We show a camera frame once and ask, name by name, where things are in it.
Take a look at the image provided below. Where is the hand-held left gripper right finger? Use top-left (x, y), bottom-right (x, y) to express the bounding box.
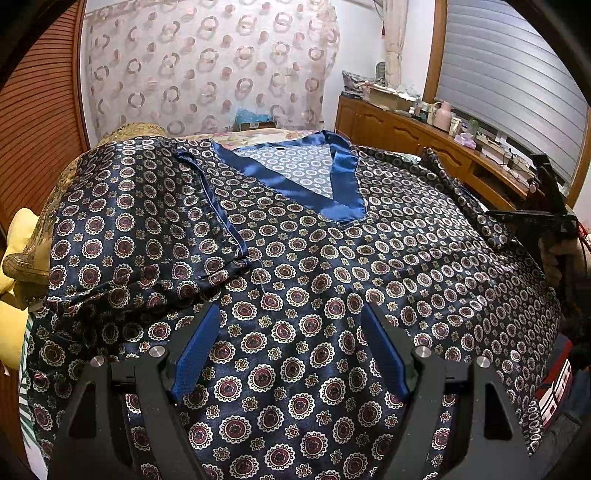
top-left (361, 302), bottom-right (532, 480)

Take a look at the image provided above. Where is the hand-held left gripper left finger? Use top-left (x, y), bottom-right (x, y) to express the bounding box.
top-left (48, 302), bottom-right (222, 480)

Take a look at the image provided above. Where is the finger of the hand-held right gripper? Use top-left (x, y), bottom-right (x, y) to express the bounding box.
top-left (488, 209), bottom-right (551, 232)

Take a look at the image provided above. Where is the navy medallion print satin shirt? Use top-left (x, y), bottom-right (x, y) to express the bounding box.
top-left (25, 130), bottom-right (561, 480)

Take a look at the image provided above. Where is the person's right hand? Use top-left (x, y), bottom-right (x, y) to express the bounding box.
top-left (546, 239), bottom-right (586, 283)

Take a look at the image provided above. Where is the pink thermos jug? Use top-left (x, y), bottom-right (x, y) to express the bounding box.
top-left (431, 100), bottom-right (453, 130)

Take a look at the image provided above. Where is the wooden sideboard cabinet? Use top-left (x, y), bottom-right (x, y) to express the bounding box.
top-left (335, 95), bottom-right (543, 213)

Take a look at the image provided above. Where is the green leaf print bed sheet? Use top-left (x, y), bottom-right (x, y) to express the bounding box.
top-left (18, 314), bottom-right (51, 467)

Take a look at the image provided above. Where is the red white striped cloth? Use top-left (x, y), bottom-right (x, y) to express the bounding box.
top-left (531, 332), bottom-right (578, 430)

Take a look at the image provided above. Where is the cardboard box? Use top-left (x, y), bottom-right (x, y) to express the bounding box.
top-left (369, 85), bottom-right (419, 112)

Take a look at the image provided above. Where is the yellow pillow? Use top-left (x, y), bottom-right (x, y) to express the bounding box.
top-left (0, 208), bottom-right (47, 370)

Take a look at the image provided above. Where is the ochre patterned folded cloth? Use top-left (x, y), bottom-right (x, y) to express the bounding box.
top-left (2, 122), bottom-right (169, 289)

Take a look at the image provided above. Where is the floral fabric bag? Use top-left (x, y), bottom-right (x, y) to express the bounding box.
top-left (342, 70), bottom-right (384, 97)

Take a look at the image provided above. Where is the beige lace curtain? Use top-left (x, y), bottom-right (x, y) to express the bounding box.
top-left (376, 0), bottom-right (407, 88)

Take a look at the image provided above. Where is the floral bed sheet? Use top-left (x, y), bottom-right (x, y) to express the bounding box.
top-left (185, 126), bottom-right (331, 151)

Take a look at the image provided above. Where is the blue plastic bag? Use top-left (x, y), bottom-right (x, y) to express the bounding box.
top-left (235, 107), bottom-right (278, 132)

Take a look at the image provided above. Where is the circle print sheer curtain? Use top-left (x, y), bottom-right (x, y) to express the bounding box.
top-left (81, 0), bottom-right (341, 148)

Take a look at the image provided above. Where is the wooden slatted door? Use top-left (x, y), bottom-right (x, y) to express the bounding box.
top-left (0, 14), bottom-right (90, 232)

